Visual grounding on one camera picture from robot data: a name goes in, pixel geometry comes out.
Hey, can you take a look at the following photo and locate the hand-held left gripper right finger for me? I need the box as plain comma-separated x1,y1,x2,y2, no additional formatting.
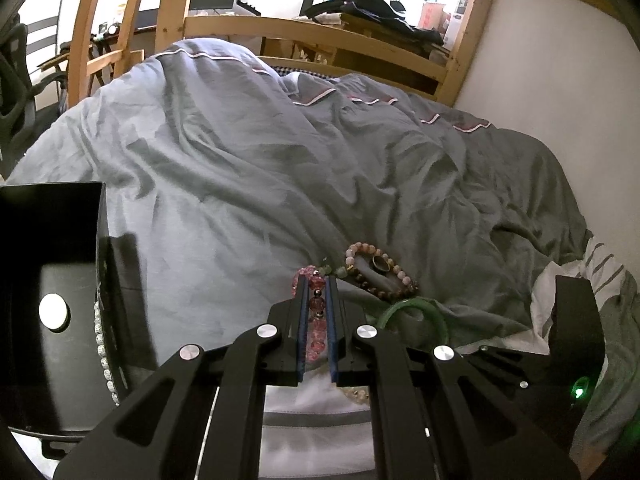
327,278,582,480

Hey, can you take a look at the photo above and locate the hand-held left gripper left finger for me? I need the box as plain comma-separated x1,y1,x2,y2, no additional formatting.
52,279,309,480

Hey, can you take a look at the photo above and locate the pink crystal bead bracelet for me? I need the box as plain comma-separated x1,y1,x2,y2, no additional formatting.
292,265,335,367

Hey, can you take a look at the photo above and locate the black jewelry box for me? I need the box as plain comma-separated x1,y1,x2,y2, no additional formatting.
0,181,153,443

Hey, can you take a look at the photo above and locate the white grey-striped cloth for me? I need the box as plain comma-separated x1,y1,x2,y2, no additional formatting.
200,237,628,480

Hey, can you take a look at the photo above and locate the green jade bangle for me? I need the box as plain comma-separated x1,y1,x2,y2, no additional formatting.
377,298,449,347

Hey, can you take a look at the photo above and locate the grey duvet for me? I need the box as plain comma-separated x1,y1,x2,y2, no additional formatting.
5,37,591,356

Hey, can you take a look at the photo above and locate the black backpack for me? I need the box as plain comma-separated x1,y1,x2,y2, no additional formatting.
304,0,445,46

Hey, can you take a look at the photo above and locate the wooden desk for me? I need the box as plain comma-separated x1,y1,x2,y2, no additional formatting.
90,5,261,36

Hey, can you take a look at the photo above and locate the black office chair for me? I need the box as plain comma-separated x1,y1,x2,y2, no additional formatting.
0,15,68,181

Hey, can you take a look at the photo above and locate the pale green bead bracelet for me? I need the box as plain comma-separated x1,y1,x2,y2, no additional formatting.
320,259,353,281

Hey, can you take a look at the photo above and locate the brown tiger-eye bead bracelet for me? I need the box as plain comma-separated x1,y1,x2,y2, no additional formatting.
350,269,419,303

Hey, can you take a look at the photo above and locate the pale pink bead bracelet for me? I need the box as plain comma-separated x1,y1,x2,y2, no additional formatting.
344,242,419,292

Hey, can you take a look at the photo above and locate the white pearl bead necklace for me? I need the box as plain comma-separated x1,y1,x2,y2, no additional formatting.
93,299,122,407

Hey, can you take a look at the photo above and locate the wooden bed frame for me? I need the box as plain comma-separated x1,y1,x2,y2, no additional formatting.
67,0,501,108

